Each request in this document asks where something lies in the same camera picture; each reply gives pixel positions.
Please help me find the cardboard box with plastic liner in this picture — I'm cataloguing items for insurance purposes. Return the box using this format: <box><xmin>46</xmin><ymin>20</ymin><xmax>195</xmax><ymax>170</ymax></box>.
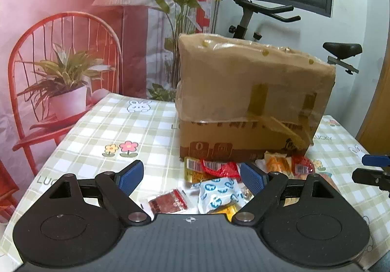
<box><xmin>175</xmin><ymin>33</ymin><xmax>336</xmax><ymax>162</ymax></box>

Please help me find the orange yellow snack packet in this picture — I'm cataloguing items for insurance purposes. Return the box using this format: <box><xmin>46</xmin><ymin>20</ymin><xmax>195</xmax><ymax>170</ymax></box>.
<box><xmin>264</xmin><ymin>151</ymin><xmax>292</xmax><ymax>176</ymax></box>

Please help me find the yellow snack bag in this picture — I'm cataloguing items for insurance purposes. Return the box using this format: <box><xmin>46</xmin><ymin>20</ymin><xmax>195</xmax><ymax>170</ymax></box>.
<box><xmin>212</xmin><ymin>203</ymin><xmax>241</xmax><ymax>222</ymax></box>

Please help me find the wooden door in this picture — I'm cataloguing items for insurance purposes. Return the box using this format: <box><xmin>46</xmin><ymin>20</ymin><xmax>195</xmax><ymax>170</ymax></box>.
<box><xmin>355</xmin><ymin>55</ymin><xmax>390</xmax><ymax>151</ymax></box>

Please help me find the black exercise bike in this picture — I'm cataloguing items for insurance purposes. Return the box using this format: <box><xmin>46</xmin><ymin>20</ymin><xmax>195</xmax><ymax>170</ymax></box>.
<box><xmin>211</xmin><ymin>0</ymin><xmax>363</xmax><ymax>75</ymax></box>

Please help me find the gold snack packet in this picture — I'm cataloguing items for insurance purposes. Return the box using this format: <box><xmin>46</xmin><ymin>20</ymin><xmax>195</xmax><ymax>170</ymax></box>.
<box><xmin>185</xmin><ymin>157</ymin><xmax>211</xmax><ymax>184</ymax></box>

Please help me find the red snack packet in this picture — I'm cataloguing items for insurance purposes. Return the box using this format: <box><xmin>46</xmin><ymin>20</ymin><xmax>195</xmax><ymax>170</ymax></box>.
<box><xmin>200</xmin><ymin>160</ymin><xmax>241</xmax><ymax>181</ymax></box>

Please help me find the blue white candy packet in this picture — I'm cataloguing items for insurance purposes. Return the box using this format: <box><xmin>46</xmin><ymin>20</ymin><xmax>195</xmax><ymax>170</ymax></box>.
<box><xmin>193</xmin><ymin>177</ymin><xmax>246</xmax><ymax>215</ymax></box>

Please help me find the red meat jerky packet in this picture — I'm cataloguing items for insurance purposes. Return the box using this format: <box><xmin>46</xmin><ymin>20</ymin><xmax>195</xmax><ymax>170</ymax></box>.
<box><xmin>148</xmin><ymin>189</ymin><xmax>188</xmax><ymax>215</ymax></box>

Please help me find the printed pink backdrop cloth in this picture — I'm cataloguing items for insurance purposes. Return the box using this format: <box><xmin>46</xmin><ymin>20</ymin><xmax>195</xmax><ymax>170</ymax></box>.
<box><xmin>1</xmin><ymin>0</ymin><xmax>211</xmax><ymax>224</ymax></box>

